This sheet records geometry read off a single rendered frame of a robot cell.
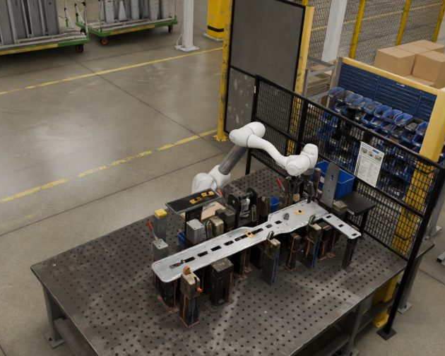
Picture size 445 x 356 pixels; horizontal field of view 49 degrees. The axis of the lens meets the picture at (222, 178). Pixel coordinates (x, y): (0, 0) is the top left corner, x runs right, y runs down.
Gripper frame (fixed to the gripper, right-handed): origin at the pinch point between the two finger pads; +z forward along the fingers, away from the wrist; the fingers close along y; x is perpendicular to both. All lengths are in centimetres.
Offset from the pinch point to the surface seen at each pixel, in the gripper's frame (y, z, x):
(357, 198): 12, 11, 48
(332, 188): 3.8, -0.7, 26.7
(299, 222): 7.8, 14.3, -7.5
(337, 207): 13.9, 9.1, 23.7
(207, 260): 7, 15, -85
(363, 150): 3, -25, 54
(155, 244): -17, 9, -108
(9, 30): -700, 61, -9
